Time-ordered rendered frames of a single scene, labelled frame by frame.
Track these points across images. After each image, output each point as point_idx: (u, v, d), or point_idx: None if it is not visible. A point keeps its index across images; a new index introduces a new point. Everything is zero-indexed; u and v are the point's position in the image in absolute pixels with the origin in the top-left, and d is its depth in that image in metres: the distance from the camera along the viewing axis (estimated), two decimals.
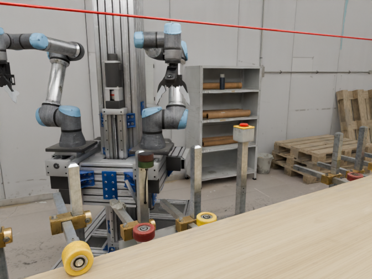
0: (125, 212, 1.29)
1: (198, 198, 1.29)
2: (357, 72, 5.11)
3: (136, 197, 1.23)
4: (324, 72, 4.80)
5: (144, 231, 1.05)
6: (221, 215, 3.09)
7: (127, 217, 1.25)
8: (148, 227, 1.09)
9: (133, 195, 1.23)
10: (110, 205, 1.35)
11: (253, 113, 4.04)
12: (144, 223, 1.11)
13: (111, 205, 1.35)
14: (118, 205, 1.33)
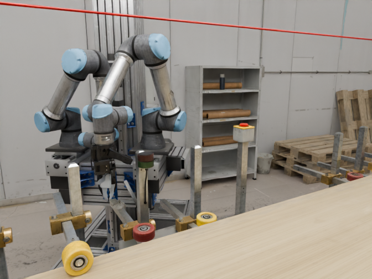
0: (125, 212, 1.29)
1: (198, 198, 1.29)
2: (357, 72, 5.11)
3: (135, 197, 1.23)
4: (324, 72, 4.80)
5: (144, 231, 1.05)
6: (221, 215, 3.09)
7: (127, 217, 1.25)
8: (148, 227, 1.09)
9: (133, 196, 1.23)
10: (110, 205, 1.35)
11: (253, 113, 4.04)
12: (144, 223, 1.11)
13: (111, 205, 1.35)
14: (118, 205, 1.33)
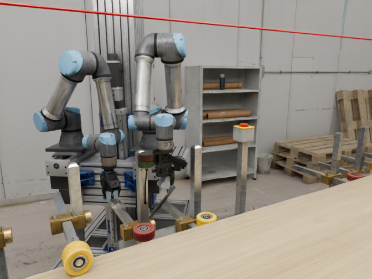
0: (125, 212, 1.29)
1: (198, 198, 1.29)
2: (357, 72, 5.11)
3: (164, 201, 1.30)
4: (324, 72, 4.80)
5: (144, 231, 1.05)
6: (221, 215, 3.09)
7: (127, 217, 1.25)
8: (148, 227, 1.09)
9: (165, 198, 1.30)
10: (110, 205, 1.35)
11: (253, 113, 4.04)
12: (144, 223, 1.11)
13: (111, 205, 1.35)
14: (118, 205, 1.33)
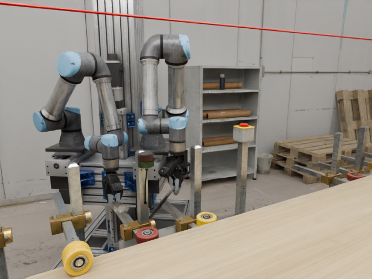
0: (128, 216, 1.26)
1: (198, 198, 1.29)
2: (357, 72, 5.11)
3: (164, 201, 1.30)
4: (324, 72, 4.80)
5: (148, 236, 1.02)
6: (221, 215, 3.09)
7: (130, 220, 1.22)
8: (152, 231, 1.06)
9: (165, 198, 1.30)
10: (113, 208, 1.32)
11: (253, 113, 4.04)
12: (147, 227, 1.08)
13: (113, 208, 1.32)
14: (120, 207, 1.30)
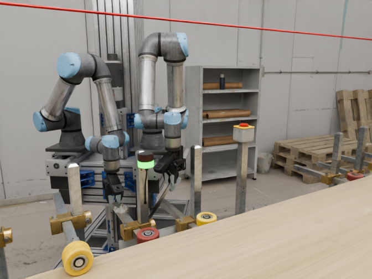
0: (128, 216, 1.26)
1: (198, 198, 1.29)
2: (357, 72, 5.11)
3: (162, 199, 1.29)
4: (324, 72, 4.80)
5: (149, 236, 1.02)
6: (221, 215, 3.09)
7: (130, 221, 1.22)
8: (153, 232, 1.05)
9: (163, 196, 1.30)
10: (113, 209, 1.31)
11: (253, 113, 4.04)
12: (148, 227, 1.08)
13: (114, 209, 1.31)
14: (121, 208, 1.30)
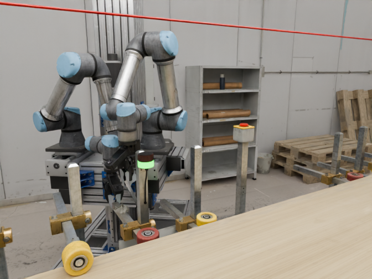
0: (128, 216, 1.26)
1: (198, 198, 1.29)
2: (357, 72, 5.11)
3: (136, 197, 1.23)
4: (324, 72, 4.80)
5: (149, 236, 1.02)
6: (221, 215, 3.09)
7: (130, 221, 1.22)
8: (153, 232, 1.05)
9: (133, 196, 1.22)
10: (113, 209, 1.31)
11: (253, 113, 4.04)
12: (148, 227, 1.08)
13: (114, 209, 1.31)
14: (121, 208, 1.30)
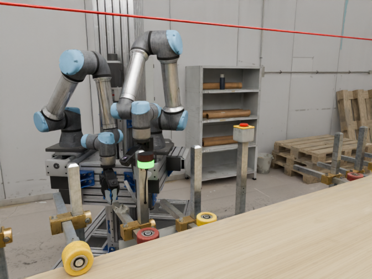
0: (128, 216, 1.26)
1: (198, 198, 1.29)
2: (357, 72, 5.11)
3: (135, 197, 1.23)
4: (324, 72, 4.80)
5: (149, 236, 1.02)
6: (221, 215, 3.09)
7: (130, 221, 1.22)
8: (153, 232, 1.05)
9: (133, 196, 1.23)
10: (113, 209, 1.31)
11: (253, 113, 4.04)
12: (148, 227, 1.08)
13: (114, 209, 1.31)
14: (121, 208, 1.30)
